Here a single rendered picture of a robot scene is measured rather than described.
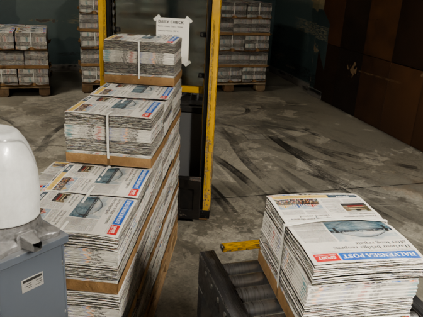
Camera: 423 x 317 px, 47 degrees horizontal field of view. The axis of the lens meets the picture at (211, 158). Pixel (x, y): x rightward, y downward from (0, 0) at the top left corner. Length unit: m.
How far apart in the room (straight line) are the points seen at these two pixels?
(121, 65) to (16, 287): 1.61
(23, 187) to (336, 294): 0.76
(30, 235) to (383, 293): 0.84
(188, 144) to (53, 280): 2.22
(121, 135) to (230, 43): 5.27
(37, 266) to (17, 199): 0.19
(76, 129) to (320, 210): 1.16
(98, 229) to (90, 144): 0.59
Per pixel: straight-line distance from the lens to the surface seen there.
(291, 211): 1.36
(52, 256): 1.30
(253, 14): 7.33
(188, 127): 3.37
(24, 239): 1.22
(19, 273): 1.27
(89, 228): 1.67
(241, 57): 7.34
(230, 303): 1.38
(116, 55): 2.64
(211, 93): 3.14
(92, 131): 2.13
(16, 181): 1.18
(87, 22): 6.92
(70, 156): 2.20
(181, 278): 2.88
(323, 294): 1.20
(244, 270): 1.54
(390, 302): 1.31
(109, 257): 1.66
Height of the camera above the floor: 1.62
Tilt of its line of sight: 21 degrees down
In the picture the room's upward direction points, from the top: 3 degrees clockwise
